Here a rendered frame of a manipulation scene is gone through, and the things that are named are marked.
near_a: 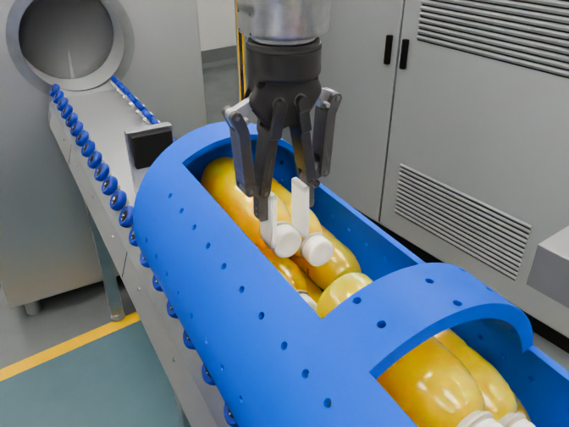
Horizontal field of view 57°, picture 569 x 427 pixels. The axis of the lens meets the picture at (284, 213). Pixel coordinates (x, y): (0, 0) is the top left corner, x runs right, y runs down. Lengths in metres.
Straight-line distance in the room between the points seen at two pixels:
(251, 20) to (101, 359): 1.81
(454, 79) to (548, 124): 0.40
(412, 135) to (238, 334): 1.92
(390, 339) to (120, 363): 1.78
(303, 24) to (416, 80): 1.81
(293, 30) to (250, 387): 0.32
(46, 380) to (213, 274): 1.66
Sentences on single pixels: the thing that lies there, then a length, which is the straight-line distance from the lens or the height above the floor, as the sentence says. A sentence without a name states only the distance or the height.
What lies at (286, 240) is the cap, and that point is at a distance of 0.63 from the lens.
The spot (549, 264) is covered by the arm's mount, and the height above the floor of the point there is 1.05.
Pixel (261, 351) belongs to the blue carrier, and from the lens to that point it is 0.48.
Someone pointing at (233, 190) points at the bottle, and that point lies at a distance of 0.69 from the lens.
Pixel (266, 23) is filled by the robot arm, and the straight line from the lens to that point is 0.49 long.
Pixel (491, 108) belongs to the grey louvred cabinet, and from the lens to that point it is 2.09.
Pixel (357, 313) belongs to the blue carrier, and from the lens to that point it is 0.44.
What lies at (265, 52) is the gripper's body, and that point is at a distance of 0.51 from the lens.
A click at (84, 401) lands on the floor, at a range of 2.06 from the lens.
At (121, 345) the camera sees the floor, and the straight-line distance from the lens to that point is 2.21.
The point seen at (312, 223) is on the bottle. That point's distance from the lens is 0.70.
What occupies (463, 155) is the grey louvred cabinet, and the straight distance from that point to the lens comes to 2.21.
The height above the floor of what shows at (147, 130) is 1.08.
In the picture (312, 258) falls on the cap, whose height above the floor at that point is 1.11.
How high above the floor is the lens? 1.52
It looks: 32 degrees down
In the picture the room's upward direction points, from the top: straight up
